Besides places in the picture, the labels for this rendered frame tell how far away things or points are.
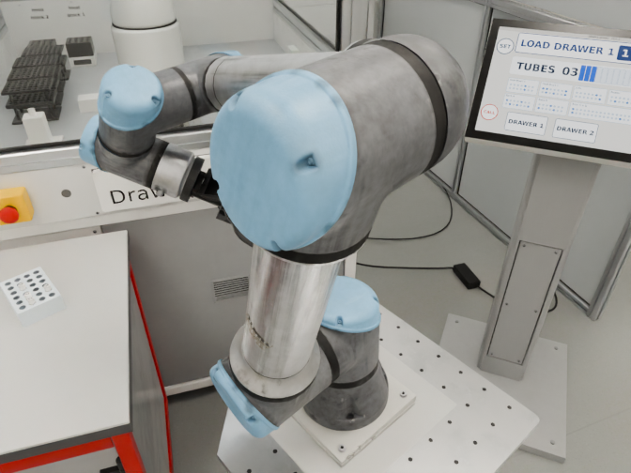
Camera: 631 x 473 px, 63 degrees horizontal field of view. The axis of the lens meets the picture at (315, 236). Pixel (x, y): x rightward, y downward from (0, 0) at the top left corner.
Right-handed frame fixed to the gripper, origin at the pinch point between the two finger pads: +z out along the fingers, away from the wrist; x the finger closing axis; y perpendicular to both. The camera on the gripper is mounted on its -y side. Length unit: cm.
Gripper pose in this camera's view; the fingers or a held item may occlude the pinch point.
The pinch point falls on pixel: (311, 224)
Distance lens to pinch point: 80.6
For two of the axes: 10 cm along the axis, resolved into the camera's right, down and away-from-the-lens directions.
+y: -2.7, 0.9, 9.6
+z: 9.0, 3.7, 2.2
